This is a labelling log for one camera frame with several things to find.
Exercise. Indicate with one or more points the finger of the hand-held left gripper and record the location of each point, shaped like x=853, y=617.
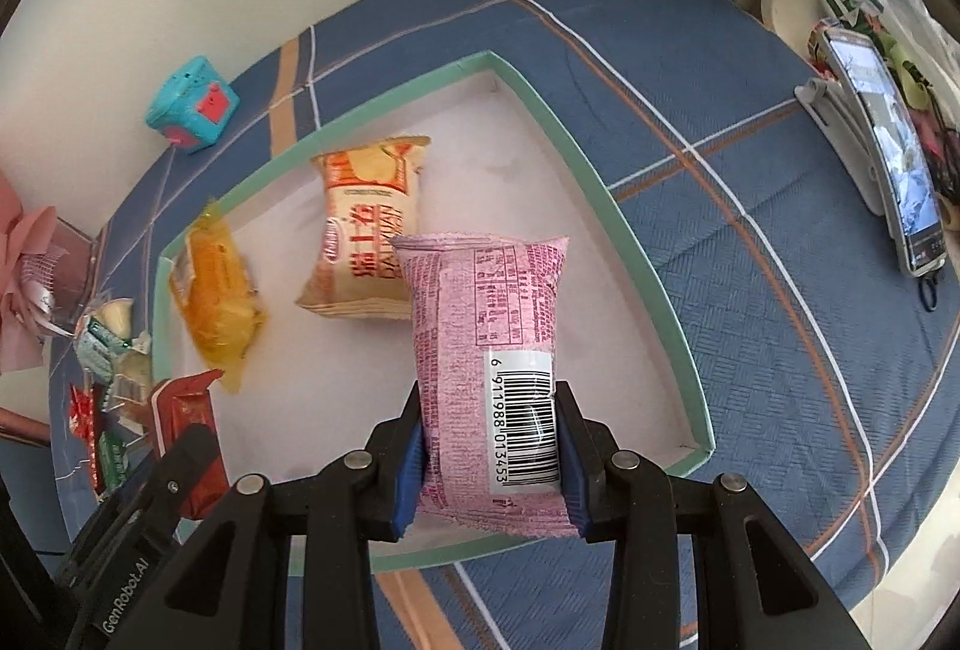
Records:
x=191, y=459

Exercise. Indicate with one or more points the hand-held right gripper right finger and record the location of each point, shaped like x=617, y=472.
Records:
x=574, y=479

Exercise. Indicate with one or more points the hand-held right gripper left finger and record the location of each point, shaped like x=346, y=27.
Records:
x=405, y=479

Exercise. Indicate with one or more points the long red snack packet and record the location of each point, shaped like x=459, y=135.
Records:
x=184, y=410

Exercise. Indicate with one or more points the dark green snack packet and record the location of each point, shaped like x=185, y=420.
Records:
x=112, y=459

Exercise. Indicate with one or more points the clear green-edged biscuit packet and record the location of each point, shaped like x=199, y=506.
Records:
x=131, y=369

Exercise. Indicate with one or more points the round red snack packet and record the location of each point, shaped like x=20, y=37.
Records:
x=84, y=414

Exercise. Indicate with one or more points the yellow snack packet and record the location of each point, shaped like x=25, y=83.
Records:
x=217, y=298

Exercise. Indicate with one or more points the pink snack packet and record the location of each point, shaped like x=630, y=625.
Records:
x=480, y=320

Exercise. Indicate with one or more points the green-rimmed white cardboard box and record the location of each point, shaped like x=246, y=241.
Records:
x=570, y=290

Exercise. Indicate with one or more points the white jelly cup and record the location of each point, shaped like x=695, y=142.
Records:
x=112, y=315

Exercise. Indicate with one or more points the clear plastic box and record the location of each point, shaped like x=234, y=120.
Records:
x=71, y=253

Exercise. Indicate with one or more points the cream orange snack packet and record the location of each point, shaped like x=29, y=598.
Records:
x=367, y=223

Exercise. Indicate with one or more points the pink flower bouquet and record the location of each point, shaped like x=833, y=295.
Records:
x=22, y=230

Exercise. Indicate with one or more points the teal toy cube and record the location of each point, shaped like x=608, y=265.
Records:
x=191, y=103

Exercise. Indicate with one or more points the blue plaid bedsheet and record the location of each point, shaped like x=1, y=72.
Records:
x=675, y=95

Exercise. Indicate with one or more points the white phone stand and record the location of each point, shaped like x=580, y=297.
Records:
x=840, y=125

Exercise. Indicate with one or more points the smartphone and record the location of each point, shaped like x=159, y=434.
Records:
x=892, y=148

